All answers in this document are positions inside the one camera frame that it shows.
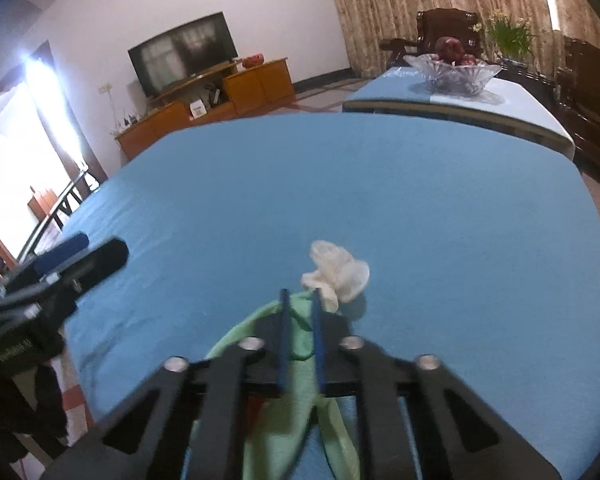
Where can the beige patterned curtain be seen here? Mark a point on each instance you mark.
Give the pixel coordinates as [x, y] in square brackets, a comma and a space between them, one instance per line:
[380, 5]

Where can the blue covered coffee table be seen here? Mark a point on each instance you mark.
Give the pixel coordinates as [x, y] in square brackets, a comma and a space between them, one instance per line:
[390, 90]

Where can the wooden television cabinet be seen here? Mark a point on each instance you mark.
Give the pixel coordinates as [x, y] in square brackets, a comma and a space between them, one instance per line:
[260, 85]

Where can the dark carved wooden armchair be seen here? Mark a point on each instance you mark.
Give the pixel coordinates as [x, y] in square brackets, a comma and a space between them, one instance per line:
[445, 22]
[590, 90]

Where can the green rubber glove pale cuff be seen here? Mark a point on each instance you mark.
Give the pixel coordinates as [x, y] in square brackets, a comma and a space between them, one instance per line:
[337, 272]

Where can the blue tablecloth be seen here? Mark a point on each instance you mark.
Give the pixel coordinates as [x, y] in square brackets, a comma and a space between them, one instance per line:
[380, 210]

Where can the glass fruit bowl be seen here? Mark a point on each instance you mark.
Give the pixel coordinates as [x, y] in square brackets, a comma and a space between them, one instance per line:
[450, 80]

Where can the small red ornament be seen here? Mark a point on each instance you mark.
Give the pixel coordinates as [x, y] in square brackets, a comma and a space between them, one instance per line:
[253, 60]

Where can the small white box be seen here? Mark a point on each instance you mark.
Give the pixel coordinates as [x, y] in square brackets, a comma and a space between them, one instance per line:
[197, 110]

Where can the dark dining chair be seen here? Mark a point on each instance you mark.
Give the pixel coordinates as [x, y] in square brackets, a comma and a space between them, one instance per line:
[65, 195]

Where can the potted daffodil plant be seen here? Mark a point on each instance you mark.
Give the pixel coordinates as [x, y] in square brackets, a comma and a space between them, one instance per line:
[510, 35]

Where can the large dark red fruit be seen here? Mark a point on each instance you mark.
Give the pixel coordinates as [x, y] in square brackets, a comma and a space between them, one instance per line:
[447, 50]

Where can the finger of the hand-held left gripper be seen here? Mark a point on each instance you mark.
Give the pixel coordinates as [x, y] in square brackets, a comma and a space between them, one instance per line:
[62, 252]
[102, 260]

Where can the small dark red fruit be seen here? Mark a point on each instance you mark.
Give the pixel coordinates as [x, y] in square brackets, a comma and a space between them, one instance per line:
[468, 60]

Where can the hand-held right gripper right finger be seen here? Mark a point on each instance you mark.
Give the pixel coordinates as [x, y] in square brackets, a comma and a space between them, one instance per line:
[319, 350]

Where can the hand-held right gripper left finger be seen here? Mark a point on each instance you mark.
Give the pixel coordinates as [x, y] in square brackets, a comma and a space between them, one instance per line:
[282, 345]

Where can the flat screen television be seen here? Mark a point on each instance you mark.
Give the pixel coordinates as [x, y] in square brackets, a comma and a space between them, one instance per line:
[180, 55]

